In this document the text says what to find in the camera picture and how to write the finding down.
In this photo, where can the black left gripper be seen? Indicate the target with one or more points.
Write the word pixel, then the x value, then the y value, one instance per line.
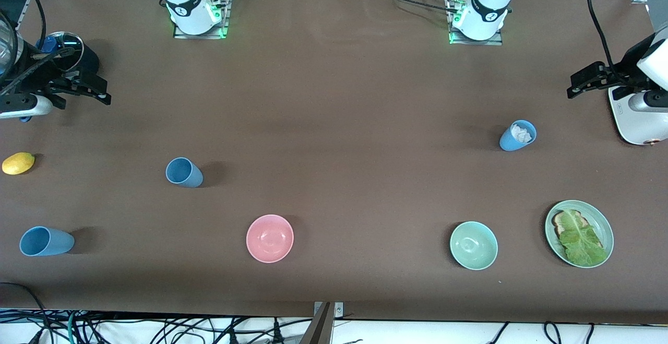
pixel 622 74

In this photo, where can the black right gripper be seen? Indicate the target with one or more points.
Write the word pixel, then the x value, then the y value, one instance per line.
pixel 43 79

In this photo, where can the white tissue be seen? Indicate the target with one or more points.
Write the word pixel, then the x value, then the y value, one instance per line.
pixel 521 133

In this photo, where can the blue plastic cup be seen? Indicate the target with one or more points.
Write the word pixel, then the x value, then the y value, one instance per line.
pixel 52 242
pixel 188 177
pixel 511 143

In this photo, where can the dark blue saucepan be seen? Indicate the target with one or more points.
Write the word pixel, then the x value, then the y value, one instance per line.
pixel 88 59

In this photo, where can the white toaster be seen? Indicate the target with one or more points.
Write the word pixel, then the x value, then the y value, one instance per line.
pixel 634 125

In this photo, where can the yellow lemon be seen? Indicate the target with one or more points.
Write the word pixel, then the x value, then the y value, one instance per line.
pixel 18 163

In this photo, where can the slice of bread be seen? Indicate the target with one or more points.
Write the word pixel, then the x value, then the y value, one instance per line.
pixel 558 225

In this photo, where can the mint green plate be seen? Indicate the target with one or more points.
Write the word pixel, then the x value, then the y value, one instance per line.
pixel 605 229

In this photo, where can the green lettuce leaf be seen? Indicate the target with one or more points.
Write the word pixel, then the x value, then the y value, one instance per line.
pixel 579 239

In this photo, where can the mint green bowl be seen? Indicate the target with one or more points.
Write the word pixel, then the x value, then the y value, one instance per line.
pixel 473 245

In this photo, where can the pink bowl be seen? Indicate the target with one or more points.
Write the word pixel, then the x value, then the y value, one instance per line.
pixel 270 238

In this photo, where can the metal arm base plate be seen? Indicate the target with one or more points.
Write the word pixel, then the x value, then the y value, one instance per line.
pixel 477 42
pixel 201 36

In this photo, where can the small metal table bracket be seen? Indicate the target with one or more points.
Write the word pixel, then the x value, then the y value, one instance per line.
pixel 339 310

